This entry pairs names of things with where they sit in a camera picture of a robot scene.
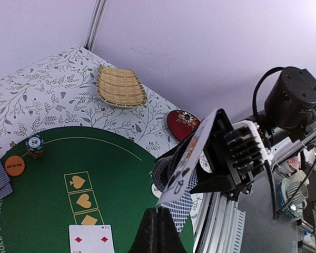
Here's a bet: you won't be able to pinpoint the white dealer button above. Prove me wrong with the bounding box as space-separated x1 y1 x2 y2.
151 183 162 199

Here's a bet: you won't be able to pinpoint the blue playing card deck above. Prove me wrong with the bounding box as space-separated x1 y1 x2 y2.
152 155 199 233

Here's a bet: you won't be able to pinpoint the orange big blind button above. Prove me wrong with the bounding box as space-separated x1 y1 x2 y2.
4 155 25 177

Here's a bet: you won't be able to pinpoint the queen card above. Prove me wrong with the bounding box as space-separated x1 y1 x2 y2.
153 109 218 206

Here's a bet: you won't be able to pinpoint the round green poker mat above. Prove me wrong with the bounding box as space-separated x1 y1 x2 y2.
0 126 157 252

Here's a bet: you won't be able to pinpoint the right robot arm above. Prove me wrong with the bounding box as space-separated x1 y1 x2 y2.
191 66 316 201

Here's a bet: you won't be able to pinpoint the red floral round pouch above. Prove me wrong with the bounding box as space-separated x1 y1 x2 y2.
166 110 200 141

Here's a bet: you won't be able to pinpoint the front aluminium rail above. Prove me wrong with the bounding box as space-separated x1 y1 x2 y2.
192 192 246 253

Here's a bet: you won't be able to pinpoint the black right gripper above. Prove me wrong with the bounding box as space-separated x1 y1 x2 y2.
191 109 270 202

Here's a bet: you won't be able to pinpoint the floral white tablecloth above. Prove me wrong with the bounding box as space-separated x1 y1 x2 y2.
0 47 177 159

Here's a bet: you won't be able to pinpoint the stacked ceramic cups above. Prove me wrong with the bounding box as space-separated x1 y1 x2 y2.
278 150 312 219

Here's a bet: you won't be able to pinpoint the right aluminium frame post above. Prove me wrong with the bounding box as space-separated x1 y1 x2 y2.
84 0 107 51

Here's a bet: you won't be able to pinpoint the stack of poker chips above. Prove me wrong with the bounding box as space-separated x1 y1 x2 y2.
25 134 44 159

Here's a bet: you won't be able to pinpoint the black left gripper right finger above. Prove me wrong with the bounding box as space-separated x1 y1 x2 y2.
157 207 186 253

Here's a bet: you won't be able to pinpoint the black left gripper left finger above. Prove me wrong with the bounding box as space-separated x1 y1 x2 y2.
130 208 158 253

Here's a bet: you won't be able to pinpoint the face-up two of diamonds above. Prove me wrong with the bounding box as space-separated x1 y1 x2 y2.
68 225 114 253

